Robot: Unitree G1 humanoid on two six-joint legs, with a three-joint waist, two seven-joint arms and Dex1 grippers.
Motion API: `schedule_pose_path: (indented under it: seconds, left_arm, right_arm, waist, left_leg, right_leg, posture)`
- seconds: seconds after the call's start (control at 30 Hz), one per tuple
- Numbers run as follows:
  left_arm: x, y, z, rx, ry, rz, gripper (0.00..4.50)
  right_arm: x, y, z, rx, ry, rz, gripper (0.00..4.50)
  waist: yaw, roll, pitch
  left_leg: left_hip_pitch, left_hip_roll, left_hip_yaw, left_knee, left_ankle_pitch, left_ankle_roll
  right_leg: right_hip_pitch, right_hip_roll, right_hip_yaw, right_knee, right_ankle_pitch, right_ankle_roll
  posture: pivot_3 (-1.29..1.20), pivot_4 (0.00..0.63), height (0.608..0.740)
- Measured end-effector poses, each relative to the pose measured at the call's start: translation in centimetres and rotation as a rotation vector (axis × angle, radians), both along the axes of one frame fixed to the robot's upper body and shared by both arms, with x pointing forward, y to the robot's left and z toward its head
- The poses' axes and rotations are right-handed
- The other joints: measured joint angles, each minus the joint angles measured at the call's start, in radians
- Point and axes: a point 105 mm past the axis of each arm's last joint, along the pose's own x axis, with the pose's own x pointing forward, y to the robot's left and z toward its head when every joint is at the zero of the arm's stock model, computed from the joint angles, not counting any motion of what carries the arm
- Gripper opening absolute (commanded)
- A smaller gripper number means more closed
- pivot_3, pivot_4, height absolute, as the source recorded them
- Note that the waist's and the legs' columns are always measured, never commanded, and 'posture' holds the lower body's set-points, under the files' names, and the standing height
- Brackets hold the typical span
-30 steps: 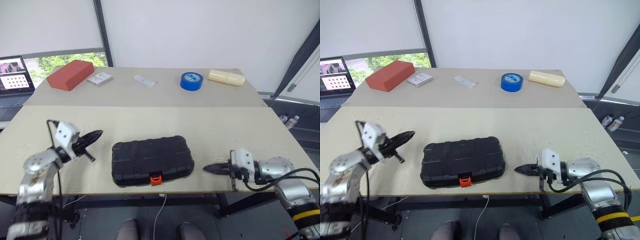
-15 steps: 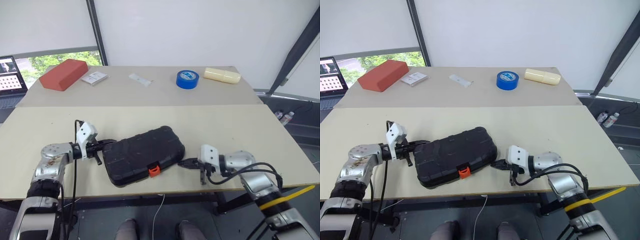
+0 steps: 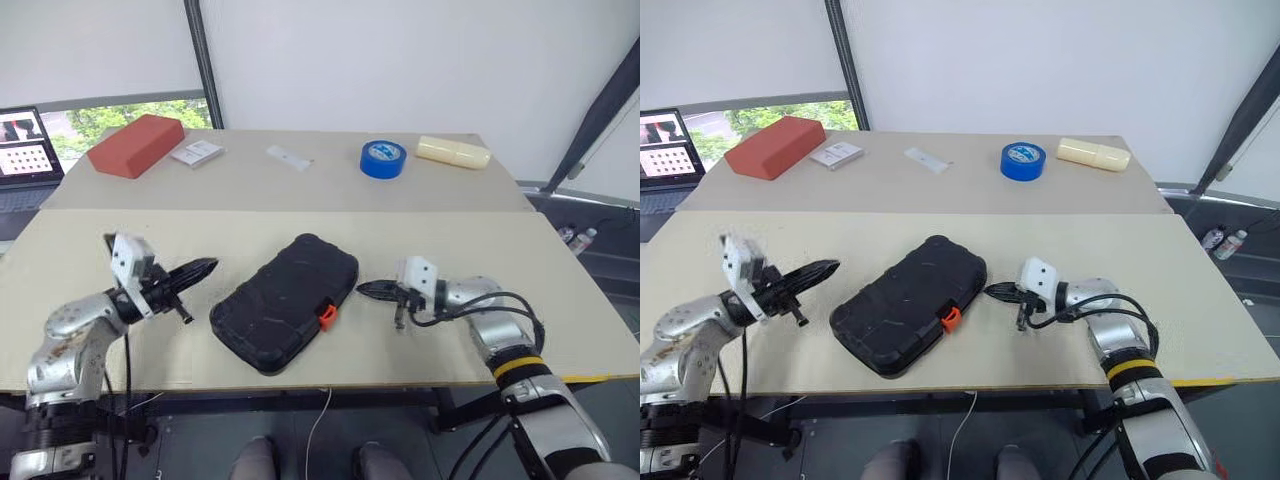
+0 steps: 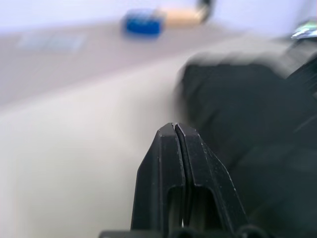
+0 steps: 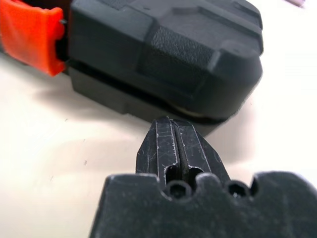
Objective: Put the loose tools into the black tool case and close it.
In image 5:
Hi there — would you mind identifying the black plastic tool case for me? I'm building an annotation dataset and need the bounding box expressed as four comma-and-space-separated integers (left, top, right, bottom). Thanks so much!
0, 0, 264, 137

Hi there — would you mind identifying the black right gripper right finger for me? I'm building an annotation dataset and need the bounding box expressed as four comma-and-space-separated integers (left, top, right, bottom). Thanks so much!
171, 119, 231, 187

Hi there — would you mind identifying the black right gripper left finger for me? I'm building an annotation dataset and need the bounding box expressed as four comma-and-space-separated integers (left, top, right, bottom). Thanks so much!
135, 118, 184, 189

